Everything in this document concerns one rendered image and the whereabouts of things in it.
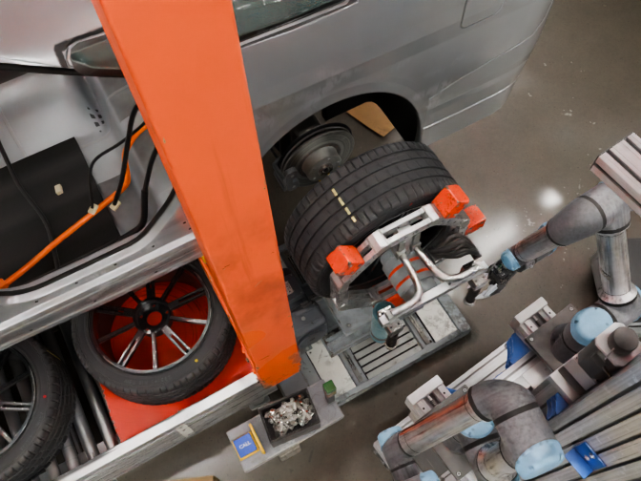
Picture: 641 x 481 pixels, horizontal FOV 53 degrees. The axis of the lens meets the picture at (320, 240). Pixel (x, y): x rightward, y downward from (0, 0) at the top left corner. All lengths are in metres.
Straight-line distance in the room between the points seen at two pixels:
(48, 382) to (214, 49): 2.05
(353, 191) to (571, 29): 2.56
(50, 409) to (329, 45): 1.74
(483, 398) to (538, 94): 2.62
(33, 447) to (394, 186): 1.66
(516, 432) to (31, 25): 1.47
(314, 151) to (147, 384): 1.11
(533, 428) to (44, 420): 1.85
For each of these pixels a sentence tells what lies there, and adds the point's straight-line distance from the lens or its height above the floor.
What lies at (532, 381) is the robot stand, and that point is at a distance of 2.45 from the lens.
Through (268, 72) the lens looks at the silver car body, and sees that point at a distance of 1.89.
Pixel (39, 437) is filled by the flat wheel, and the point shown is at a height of 0.50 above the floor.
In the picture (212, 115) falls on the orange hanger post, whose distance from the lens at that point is 1.05.
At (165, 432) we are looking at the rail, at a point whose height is 0.37.
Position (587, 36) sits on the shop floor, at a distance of 4.41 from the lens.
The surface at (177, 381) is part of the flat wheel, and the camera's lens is 2.65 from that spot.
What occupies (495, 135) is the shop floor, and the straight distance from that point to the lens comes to 3.79.
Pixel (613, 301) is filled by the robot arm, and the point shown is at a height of 1.06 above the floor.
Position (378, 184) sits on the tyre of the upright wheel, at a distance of 2.15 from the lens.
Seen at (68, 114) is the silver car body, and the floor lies 0.89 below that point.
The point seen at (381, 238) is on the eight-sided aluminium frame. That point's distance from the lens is 2.11.
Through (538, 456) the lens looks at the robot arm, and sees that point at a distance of 1.63.
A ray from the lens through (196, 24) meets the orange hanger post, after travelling 0.91.
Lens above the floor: 3.01
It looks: 64 degrees down
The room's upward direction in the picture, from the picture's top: 3 degrees counter-clockwise
